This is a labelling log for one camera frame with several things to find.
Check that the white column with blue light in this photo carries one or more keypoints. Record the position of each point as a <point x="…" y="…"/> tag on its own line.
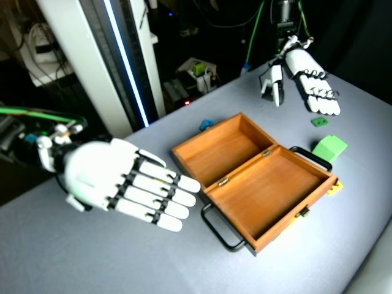
<point x="92" y="61"/>

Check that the small blue toy piece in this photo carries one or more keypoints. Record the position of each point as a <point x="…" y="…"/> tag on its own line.
<point x="206" y="124"/>

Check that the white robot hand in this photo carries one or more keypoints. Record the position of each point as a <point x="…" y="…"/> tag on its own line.
<point x="92" y="171"/>
<point x="301" y="61"/>

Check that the light green house-shaped block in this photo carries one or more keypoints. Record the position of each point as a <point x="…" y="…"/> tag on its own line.
<point x="330" y="147"/>

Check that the dark green flat two-hole block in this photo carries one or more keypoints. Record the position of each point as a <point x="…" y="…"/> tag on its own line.
<point x="320" y="122"/>

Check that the black device with red light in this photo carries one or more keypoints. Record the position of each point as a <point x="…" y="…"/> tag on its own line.
<point x="177" y="92"/>

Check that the yellow flat two-hole block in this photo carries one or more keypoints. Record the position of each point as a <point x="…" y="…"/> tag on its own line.
<point x="335" y="190"/>

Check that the white power strip, green plug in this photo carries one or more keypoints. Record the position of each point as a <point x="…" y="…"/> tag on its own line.
<point x="199" y="73"/>

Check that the grey tablecloth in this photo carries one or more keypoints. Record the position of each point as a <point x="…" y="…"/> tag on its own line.
<point x="122" y="263"/>

